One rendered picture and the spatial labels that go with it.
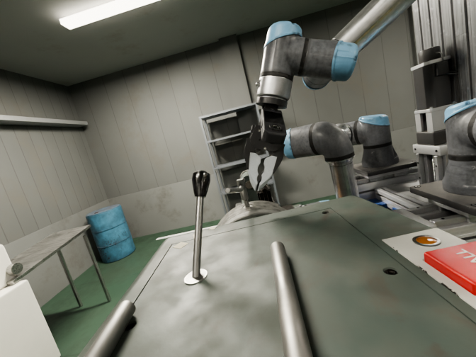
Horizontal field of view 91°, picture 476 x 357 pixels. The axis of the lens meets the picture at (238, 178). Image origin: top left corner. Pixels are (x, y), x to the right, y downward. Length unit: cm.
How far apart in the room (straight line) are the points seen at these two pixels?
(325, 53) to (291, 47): 7
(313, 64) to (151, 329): 53
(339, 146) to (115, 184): 468
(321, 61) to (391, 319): 45
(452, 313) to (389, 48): 485
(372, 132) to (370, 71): 366
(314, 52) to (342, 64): 6
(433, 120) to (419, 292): 80
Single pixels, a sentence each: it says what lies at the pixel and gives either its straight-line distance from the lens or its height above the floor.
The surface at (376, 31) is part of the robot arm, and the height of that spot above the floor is 161.
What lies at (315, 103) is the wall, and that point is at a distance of 446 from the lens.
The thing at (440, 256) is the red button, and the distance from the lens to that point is 34.
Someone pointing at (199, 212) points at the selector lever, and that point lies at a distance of 38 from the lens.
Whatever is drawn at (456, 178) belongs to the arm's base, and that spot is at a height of 120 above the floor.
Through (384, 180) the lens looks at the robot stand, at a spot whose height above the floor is 110.
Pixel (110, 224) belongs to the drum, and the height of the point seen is 61.
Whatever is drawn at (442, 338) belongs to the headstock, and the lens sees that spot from 27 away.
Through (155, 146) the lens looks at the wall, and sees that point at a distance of 467.
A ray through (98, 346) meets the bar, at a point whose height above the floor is 128.
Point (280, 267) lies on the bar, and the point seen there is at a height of 128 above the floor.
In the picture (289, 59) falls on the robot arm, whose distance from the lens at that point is 55.
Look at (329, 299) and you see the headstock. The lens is 29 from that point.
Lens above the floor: 144
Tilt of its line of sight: 10 degrees down
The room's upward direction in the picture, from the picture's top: 14 degrees counter-clockwise
